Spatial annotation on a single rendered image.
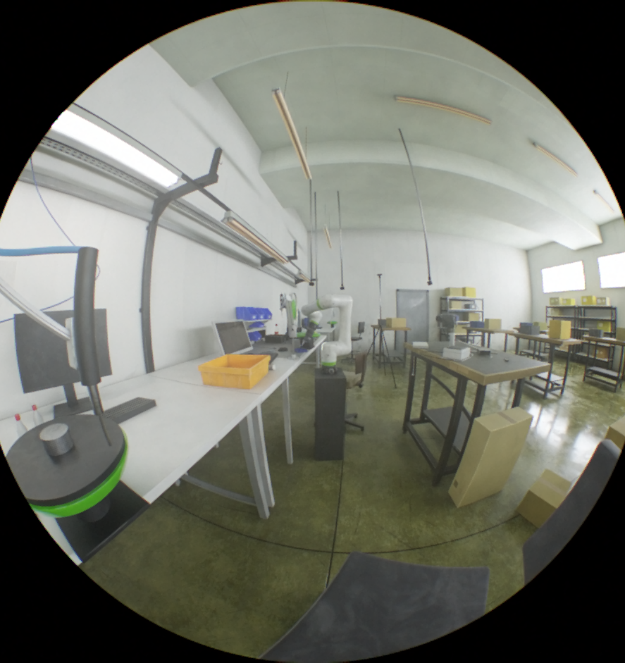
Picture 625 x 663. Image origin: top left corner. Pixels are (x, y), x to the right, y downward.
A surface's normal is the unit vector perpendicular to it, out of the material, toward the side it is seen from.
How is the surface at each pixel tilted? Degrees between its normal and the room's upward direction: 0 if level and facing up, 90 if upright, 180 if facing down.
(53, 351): 90
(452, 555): 0
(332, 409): 90
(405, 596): 0
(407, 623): 0
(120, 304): 90
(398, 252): 90
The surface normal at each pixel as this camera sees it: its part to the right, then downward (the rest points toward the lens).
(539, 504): -0.99, 0.02
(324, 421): 0.00, 0.08
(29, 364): 0.93, 0.02
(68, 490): -0.01, -1.00
